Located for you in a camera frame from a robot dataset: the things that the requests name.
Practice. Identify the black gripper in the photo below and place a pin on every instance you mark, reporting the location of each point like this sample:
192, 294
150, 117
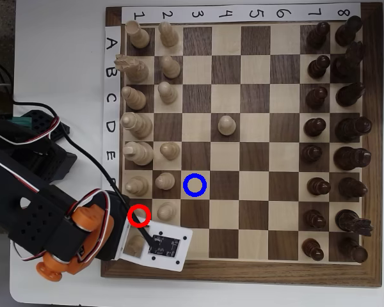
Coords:
120, 204

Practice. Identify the black and orange robot arm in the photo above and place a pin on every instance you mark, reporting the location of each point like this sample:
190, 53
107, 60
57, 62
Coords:
35, 211

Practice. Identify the light wooden rook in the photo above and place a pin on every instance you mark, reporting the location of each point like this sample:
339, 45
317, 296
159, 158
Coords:
140, 38
135, 245

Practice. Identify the light wooden bishop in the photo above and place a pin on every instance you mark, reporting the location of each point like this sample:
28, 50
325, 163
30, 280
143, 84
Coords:
137, 187
136, 99

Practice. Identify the light wooden pawn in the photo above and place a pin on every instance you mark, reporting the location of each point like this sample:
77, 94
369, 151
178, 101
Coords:
226, 125
169, 150
166, 211
171, 67
164, 181
168, 93
168, 36

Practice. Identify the light wooden king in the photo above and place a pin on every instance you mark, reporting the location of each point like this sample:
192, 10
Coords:
140, 153

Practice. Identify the light wooden queen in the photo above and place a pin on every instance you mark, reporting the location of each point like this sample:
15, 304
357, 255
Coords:
139, 126

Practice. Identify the white paper strip with letters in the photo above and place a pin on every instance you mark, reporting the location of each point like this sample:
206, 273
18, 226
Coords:
112, 112

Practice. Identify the green terminal block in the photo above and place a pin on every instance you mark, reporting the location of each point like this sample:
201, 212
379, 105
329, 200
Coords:
19, 121

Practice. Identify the wooden chessboard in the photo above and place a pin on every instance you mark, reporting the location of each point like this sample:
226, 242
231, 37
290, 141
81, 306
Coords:
256, 96

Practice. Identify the dark wooden pawn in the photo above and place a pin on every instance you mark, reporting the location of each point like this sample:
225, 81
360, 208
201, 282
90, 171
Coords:
312, 248
314, 127
316, 97
318, 35
315, 219
318, 67
311, 154
318, 186

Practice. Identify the white paper strip with numbers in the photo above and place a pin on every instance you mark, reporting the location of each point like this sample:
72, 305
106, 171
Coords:
211, 14

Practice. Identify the dark wooden knight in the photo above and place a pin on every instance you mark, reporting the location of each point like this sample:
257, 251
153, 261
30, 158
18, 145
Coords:
347, 64
350, 220

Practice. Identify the dark wooden bishop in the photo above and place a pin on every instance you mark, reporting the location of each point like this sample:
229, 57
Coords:
352, 187
348, 95

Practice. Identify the dark wooden rook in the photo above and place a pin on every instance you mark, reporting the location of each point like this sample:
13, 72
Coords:
355, 252
347, 32

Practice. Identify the dark wooden king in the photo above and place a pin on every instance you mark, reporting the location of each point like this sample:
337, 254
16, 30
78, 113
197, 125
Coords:
350, 158

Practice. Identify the dark wooden queen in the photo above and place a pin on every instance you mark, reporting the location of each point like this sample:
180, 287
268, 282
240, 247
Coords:
352, 129

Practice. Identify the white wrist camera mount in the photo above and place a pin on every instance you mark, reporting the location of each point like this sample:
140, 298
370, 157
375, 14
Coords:
169, 263

